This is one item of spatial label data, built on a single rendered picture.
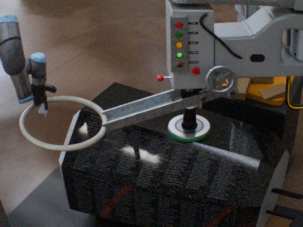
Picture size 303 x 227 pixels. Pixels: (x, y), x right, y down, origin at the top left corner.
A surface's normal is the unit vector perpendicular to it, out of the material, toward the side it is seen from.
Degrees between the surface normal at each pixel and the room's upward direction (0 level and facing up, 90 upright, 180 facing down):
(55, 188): 0
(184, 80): 90
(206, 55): 90
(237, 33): 4
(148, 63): 0
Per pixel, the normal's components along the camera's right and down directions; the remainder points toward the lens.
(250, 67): 0.10, 0.54
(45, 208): -0.02, -0.84
